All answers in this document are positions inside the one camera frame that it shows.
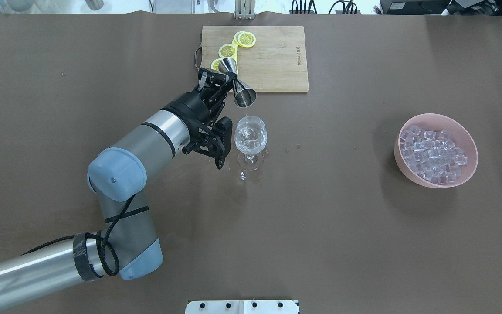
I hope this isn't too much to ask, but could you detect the lemon slice middle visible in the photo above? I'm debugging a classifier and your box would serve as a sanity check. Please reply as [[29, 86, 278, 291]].
[[218, 43, 239, 59]]

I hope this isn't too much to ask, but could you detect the pile of clear ice cubes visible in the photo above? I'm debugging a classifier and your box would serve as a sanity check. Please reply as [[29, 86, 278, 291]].
[[398, 125, 469, 186]]

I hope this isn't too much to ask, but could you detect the pink plastic bowl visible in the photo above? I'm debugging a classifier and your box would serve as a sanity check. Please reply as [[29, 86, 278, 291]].
[[394, 113, 479, 188]]

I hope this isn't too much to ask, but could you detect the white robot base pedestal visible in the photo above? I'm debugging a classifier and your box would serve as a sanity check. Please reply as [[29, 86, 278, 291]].
[[185, 299, 301, 314]]

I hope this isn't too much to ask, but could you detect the lemon slice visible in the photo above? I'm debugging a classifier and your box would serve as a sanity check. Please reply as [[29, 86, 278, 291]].
[[234, 31, 256, 48], [218, 43, 239, 59], [210, 58, 223, 72]]

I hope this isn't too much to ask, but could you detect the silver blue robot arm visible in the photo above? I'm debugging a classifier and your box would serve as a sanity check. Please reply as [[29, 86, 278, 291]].
[[0, 68, 237, 311]]

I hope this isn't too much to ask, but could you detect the steel double jigger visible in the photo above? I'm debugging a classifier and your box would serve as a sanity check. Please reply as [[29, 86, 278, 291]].
[[218, 57, 257, 108]]

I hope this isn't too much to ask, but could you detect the bamboo cutting board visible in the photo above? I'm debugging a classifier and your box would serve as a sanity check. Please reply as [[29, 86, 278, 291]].
[[201, 26, 309, 92]]

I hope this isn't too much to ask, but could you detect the lemon slice near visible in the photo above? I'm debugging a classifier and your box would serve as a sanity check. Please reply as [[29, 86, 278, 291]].
[[210, 58, 223, 72]]

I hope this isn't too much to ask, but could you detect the lemon slice far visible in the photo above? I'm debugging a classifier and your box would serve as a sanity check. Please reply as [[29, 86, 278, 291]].
[[234, 31, 256, 48]]

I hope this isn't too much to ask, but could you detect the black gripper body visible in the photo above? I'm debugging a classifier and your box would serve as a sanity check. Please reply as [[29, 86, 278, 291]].
[[165, 89, 214, 131]]

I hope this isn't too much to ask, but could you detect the yellow plastic knife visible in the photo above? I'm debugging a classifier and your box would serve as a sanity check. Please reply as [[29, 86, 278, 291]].
[[231, 40, 239, 62]]

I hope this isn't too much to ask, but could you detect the clear wine glass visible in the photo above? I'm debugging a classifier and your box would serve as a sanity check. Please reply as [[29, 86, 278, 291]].
[[234, 116, 268, 171]]

